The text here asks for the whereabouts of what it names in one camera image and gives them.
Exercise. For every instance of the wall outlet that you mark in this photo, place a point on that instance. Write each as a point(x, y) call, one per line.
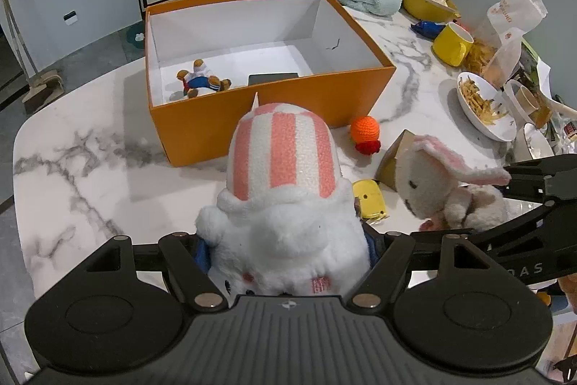
point(70, 18)

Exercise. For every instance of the white bowl with fries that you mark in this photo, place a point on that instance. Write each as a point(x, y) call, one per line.
point(478, 114)

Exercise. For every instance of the small bear plush toy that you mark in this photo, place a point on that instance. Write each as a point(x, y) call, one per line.
point(200, 80)

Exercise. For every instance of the brown paper box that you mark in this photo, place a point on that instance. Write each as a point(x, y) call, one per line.
point(390, 168)

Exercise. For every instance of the dark flat booklet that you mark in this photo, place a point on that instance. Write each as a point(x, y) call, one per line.
point(272, 79)

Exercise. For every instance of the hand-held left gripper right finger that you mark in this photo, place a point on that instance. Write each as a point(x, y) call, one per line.
point(372, 250)

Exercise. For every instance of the orange cardboard box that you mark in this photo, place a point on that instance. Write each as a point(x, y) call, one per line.
point(270, 105)

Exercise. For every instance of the clear plastic bags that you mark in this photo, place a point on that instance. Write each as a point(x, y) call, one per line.
point(509, 15)

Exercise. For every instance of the orange crochet ball toy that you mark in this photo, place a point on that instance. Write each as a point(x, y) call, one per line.
point(365, 128)

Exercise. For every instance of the yellow plastic toy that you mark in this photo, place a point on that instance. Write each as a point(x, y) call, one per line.
point(369, 200)

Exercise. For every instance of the white plush pink striped hat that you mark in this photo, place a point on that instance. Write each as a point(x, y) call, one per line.
point(279, 150)

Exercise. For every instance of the yellow mug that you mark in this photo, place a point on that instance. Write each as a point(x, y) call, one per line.
point(450, 44)

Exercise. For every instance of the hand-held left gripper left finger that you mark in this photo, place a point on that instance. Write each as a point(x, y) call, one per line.
point(203, 255)

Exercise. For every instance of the brown paper cup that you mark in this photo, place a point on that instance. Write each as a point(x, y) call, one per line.
point(525, 101)

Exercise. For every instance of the pile of fries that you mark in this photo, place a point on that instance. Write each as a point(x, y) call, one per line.
point(480, 55)

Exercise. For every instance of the white rabbit plush pink ears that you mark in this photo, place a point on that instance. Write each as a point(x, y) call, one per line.
point(428, 182)

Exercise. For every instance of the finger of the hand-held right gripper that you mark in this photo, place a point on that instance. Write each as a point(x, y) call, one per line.
point(518, 227)
point(541, 180)

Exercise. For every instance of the white plastic spoon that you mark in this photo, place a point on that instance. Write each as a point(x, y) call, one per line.
point(565, 107)

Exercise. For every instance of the white round lid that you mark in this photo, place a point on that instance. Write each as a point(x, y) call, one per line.
point(538, 141)

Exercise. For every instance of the blue snack packet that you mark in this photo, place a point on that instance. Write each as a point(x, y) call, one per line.
point(428, 28)

